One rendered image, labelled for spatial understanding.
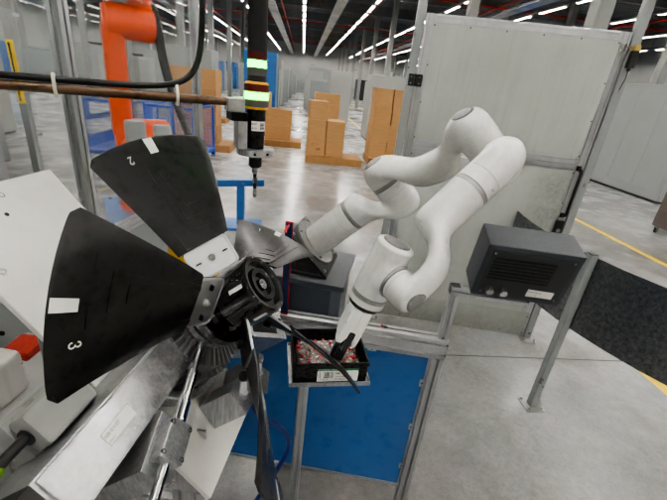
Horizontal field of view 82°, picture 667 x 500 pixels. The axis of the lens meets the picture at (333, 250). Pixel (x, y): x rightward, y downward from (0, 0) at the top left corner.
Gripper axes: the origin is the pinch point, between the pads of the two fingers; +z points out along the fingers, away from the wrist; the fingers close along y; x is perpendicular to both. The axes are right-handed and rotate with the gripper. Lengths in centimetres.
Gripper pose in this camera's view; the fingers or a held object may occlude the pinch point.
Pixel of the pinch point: (337, 350)
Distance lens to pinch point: 96.5
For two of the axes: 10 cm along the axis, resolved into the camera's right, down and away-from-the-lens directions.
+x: 9.1, 4.0, 0.5
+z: -3.9, 8.3, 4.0
